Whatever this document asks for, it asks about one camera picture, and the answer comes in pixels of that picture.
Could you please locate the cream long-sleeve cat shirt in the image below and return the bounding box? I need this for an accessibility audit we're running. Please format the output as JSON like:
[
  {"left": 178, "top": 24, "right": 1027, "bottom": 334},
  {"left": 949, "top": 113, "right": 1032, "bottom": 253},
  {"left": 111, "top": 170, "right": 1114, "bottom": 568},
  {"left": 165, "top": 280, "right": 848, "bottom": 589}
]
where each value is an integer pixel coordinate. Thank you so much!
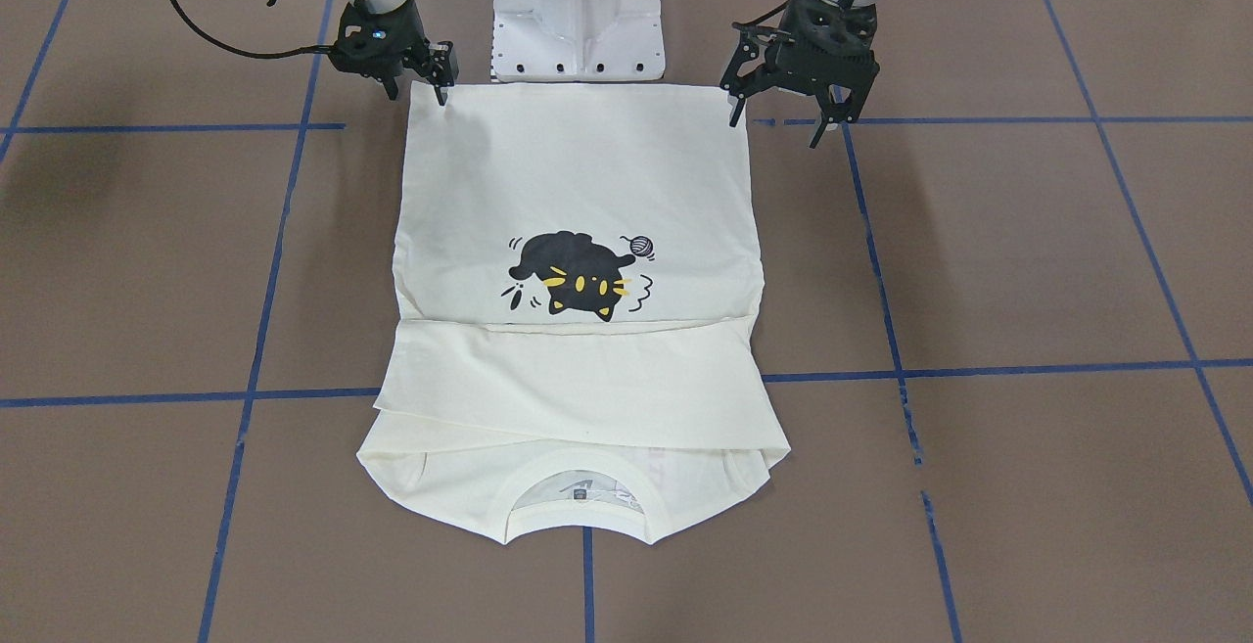
[{"left": 357, "top": 81, "right": 791, "bottom": 544}]

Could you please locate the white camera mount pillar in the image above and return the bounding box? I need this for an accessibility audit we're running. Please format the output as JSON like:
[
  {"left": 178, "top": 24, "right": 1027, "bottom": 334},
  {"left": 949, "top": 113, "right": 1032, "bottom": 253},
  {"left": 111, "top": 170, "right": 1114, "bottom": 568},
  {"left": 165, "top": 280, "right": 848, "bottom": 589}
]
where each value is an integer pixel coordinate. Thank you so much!
[{"left": 489, "top": 0, "right": 667, "bottom": 84}]

